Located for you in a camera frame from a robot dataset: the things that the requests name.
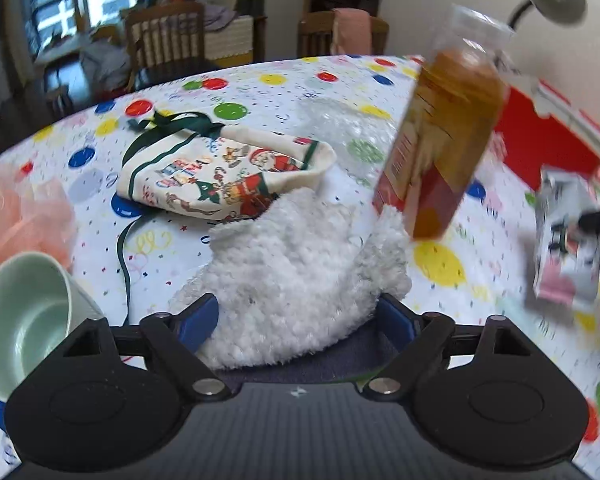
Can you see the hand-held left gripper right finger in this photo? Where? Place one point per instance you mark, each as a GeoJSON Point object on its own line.
{"type": "Point", "coordinates": [397, 322]}

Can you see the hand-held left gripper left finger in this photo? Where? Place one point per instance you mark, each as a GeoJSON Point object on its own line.
{"type": "Point", "coordinates": [200, 322]}

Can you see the pink white printed packet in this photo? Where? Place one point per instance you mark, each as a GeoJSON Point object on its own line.
{"type": "Point", "coordinates": [560, 270]}

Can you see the red cardboard box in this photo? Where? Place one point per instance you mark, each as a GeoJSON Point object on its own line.
{"type": "Point", "coordinates": [540, 145]}

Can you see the white fluffy cloth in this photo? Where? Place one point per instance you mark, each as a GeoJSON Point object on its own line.
{"type": "Point", "coordinates": [290, 280]}

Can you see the bubble wrap sheet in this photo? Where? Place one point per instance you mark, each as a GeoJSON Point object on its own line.
{"type": "Point", "coordinates": [350, 125]}

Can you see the pink mesh bag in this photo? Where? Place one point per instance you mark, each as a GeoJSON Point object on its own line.
{"type": "Point", "coordinates": [20, 220]}

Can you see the pale green cup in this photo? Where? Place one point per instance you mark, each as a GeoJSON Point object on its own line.
{"type": "Point", "coordinates": [25, 320]}

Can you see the orange juice bottle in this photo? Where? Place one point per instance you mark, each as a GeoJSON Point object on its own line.
{"type": "Point", "coordinates": [440, 135]}

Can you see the balloon print tablecloth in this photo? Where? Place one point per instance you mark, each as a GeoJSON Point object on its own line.
{"type": "Point", "coordinates": [280, 95]}

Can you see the white cloth pile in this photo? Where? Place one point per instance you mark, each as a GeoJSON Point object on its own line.
{"type": "Point", "coordinates": [105, 62]}

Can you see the green sofa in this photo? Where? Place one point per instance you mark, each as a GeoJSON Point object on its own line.
{"type": "Point", "coordinates": [230, 30]}

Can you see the pink towel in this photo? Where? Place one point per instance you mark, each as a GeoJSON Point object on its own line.
{"type": "Point", "coordinates": [352, 30]}

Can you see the wooden slatted chair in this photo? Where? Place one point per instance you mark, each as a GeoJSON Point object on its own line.
{"type": "Point", "coordinates": [165, 11]}

